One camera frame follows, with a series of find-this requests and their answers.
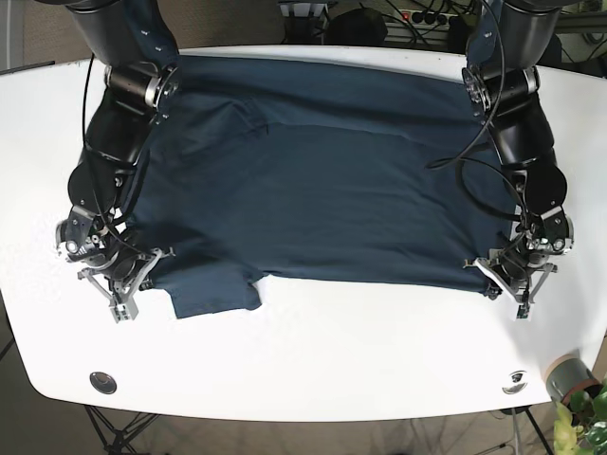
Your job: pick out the left metal table grommet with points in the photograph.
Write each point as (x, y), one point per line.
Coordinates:
(103, 383)

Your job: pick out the dark navy blue T-shirt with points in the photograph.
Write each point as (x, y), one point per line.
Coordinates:
(313, 171)

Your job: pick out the green potted plant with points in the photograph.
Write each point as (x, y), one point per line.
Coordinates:
(580, 427)

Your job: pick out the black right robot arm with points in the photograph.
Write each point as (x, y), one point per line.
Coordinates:
(141, 76)

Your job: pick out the metal table grommet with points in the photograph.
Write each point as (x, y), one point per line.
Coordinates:
(103, 383)
(515, 383)

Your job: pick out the right metal table grommet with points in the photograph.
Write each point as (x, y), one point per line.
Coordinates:
(515, 383)

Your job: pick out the grey plant pot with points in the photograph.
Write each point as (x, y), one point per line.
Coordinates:
(567, 375)

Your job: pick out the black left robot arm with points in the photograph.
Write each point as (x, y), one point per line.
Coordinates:
(503, 84)

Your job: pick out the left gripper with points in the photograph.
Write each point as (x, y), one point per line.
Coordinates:
(518, 269)

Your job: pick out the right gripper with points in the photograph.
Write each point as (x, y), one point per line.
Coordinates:
(113, 262)

